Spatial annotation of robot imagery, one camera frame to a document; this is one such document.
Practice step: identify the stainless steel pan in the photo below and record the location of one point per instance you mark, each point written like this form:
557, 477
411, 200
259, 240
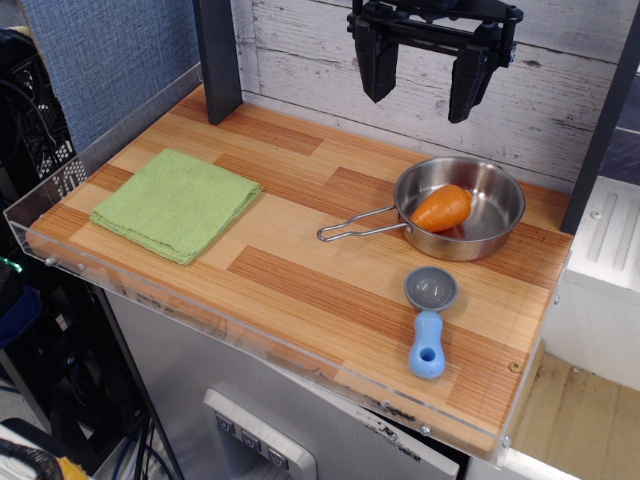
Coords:
498, 205

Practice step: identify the orange toy carrot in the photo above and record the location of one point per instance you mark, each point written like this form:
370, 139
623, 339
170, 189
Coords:
445, 208

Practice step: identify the white toy sink unit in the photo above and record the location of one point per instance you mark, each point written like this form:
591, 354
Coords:
593, 320

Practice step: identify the blue grey toy scoop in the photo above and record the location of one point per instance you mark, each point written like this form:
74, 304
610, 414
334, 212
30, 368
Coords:
430, 290

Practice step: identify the dark grey right post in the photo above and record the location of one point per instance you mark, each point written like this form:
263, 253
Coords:
613, 106

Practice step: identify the dark grey post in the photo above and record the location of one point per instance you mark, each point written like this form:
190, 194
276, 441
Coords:
218, 57
613, 106

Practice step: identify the silver toy appliance cabinet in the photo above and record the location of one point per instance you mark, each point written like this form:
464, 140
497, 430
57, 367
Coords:
205, 392

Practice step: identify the dark grey left post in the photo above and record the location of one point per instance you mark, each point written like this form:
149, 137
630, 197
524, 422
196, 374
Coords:
218, 57

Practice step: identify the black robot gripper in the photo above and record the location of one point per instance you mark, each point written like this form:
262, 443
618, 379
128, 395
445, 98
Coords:
480, 34

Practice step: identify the black plastic crate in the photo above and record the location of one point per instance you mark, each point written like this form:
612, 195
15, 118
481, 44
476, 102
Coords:
35, 139

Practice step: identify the green towel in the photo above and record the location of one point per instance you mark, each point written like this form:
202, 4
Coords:
176, 205

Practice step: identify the clear acrylic table guard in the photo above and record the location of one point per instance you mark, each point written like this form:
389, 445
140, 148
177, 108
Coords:
307, 281

